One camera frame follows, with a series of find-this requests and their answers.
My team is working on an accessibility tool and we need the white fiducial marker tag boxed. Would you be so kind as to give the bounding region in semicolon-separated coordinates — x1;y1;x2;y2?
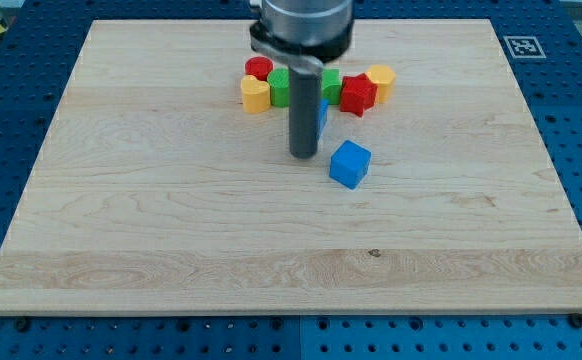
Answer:
503;36;546;59

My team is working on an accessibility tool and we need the yellow heart block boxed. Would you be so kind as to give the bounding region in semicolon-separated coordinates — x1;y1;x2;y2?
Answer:
240;75;271;114

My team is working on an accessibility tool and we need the wooden board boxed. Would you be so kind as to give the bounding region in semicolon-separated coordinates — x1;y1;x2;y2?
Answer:
0;19;582;317

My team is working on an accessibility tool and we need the yellow hexagon block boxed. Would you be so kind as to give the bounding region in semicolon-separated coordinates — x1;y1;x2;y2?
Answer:
365;64;396;103

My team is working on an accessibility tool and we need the blue block behind rod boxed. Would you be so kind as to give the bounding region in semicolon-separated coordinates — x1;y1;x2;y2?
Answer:
317;99;329;139

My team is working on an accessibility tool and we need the green cylinder block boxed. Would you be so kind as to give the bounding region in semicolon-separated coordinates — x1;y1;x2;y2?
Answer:
267;68;290;108

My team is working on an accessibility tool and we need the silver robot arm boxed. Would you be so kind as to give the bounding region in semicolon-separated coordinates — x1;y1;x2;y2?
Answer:
249;0;354;159

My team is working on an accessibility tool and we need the red star block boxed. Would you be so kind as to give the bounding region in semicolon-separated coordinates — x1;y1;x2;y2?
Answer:
340;73;378;117

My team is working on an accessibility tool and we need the blue cube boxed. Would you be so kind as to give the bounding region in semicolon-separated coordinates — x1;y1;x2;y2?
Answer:
329;140;372;190

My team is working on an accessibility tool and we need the red cylinder block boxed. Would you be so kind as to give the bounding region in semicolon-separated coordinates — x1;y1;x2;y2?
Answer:
244;56;274;81

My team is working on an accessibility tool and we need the green block behind rod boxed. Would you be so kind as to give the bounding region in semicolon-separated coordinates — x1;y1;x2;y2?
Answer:
321;69;342;105

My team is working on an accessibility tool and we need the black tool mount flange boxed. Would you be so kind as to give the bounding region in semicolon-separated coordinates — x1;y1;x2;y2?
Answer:
249;21;353;76

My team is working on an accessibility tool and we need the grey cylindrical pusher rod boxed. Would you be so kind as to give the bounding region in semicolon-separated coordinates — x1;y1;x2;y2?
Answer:
289;68;321;159

